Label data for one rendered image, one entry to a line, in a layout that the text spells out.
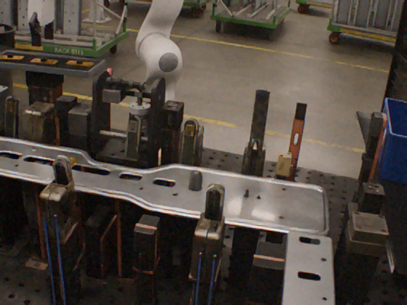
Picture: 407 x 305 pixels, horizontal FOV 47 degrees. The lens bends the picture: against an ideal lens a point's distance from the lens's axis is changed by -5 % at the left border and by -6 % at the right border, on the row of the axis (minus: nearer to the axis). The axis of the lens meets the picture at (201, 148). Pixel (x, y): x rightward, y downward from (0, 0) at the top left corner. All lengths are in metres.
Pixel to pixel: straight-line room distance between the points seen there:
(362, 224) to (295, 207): 0.19
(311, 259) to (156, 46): 0.87
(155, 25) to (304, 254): 0.97
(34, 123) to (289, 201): 0.73
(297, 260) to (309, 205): 0.22
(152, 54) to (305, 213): 0.73
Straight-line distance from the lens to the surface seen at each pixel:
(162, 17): 1.63
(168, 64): 1.57
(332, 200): 1.84
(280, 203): 1.18
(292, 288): 0.94
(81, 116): 1.39
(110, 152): 1.43
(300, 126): 1.26
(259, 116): 1.26
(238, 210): 1.13
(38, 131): 1.43
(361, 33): 7.74
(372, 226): 1.06
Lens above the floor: 1.61
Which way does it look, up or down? 26 degrees down
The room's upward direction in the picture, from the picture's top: 5 degrees clockwise
